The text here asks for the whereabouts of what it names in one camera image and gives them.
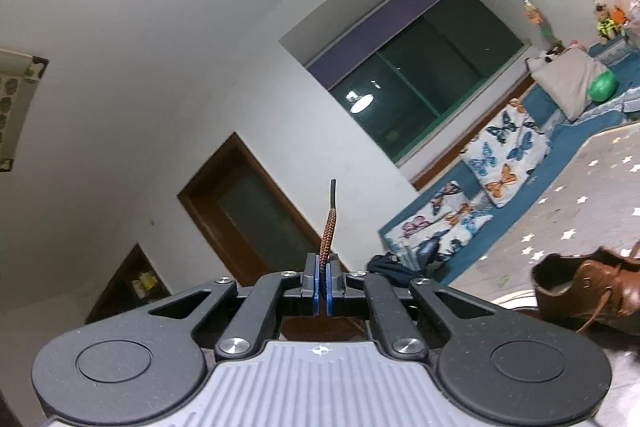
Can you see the purple roller blind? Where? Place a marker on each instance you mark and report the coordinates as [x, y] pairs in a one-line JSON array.
[[365, 38]]

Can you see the brown wooden door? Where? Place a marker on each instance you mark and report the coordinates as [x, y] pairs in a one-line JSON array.
[[246, 218]]

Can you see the beige cushion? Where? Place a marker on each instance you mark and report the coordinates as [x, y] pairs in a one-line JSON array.
[[566, 79]]

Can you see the colourful flower toy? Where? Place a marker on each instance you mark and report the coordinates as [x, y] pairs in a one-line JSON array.
[[537, 18]]

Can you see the butterfly pillow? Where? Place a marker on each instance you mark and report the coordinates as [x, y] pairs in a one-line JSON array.
[[448, 216], [504, 153]]

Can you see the dark wooden shelf cabinet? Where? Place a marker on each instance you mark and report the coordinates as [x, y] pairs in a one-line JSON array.
[[134, 284]]

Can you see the butterfly pillow right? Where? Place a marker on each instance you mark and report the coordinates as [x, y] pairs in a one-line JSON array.
[[504, 153]]

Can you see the dark blue bag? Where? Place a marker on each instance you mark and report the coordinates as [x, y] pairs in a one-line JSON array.
[[389, 267]]

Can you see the blue sofa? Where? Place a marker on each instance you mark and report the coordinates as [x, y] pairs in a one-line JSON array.
[[565, 138]]

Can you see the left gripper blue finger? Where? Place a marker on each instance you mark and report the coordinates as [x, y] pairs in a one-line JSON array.
[[274, 298], [373, 300]]

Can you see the butterfly pillow left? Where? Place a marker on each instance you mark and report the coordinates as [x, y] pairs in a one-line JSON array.
[[448, 216]]

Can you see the brown leather shoe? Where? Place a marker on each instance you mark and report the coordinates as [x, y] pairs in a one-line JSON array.
[[602, 287]]

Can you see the green framed window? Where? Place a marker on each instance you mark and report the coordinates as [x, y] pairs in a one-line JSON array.
[[409, 86]]

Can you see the brown shoelace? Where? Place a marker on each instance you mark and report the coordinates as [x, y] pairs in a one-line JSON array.
[[328, 233]]

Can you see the green ball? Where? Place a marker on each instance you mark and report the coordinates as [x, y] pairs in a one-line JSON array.
[[603, 87]]

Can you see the framed wall picture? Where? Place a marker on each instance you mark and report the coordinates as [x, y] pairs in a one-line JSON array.
[[21, 74]]

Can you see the plush toy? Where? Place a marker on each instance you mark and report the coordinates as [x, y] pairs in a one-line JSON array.
[[609, 23]]

